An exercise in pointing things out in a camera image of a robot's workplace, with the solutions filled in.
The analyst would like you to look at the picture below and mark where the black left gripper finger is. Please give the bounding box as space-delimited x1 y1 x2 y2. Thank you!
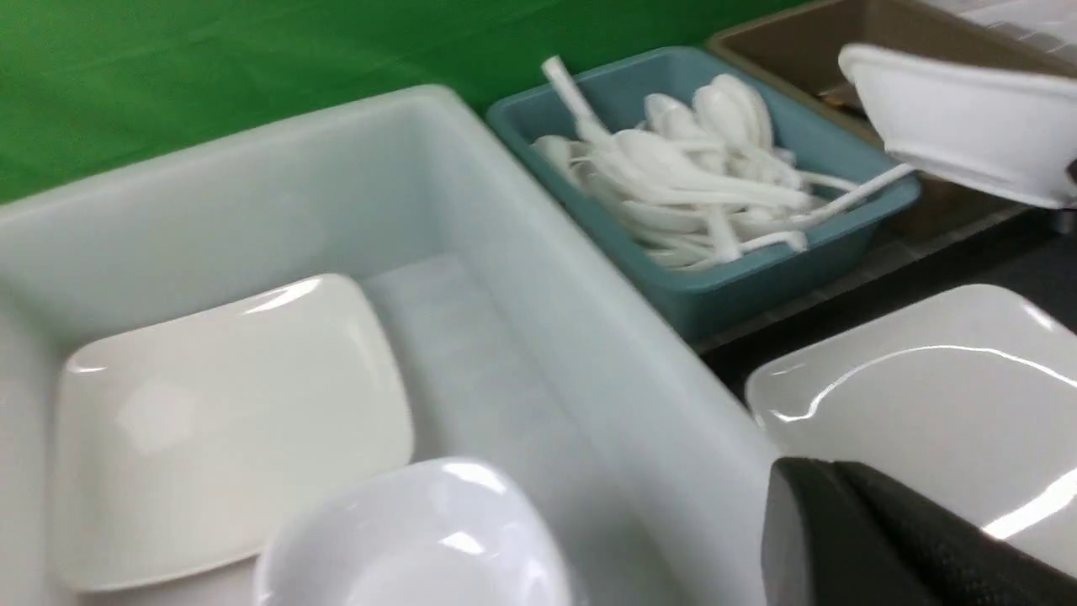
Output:
761 457 1076 605

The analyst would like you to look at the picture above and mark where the large white square plate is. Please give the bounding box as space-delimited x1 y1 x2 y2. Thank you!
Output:
744 284 1076 575

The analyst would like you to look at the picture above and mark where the small white bowl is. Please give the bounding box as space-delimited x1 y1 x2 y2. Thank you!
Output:
838 45 1076 210

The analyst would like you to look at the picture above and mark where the white square plate in bin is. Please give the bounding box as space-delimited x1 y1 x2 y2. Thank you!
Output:
50 274 416 593

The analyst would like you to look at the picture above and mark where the large translucent white bin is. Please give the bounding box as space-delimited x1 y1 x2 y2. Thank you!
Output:
1 85 777 605

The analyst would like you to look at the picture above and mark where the long white spoon on rim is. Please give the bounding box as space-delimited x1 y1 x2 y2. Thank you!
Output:
740 164 917 253

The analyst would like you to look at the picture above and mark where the stack of white bowls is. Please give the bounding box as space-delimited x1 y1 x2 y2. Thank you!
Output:
252 457 581 605

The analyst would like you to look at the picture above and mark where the white spoon centre top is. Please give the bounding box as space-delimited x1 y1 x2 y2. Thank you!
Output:
612 128 813 210

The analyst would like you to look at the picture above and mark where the white spoon right top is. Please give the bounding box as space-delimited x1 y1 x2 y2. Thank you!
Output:
693 73 777 154

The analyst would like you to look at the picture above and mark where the brown plastic bin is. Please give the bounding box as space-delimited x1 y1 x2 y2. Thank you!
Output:
707 1 1074 239

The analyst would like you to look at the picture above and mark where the green backdrop cloth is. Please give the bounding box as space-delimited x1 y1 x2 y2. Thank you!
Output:
1 1 793 203

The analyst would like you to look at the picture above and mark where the upright white spoon handle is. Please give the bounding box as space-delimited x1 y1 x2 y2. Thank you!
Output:
541 56 613 146

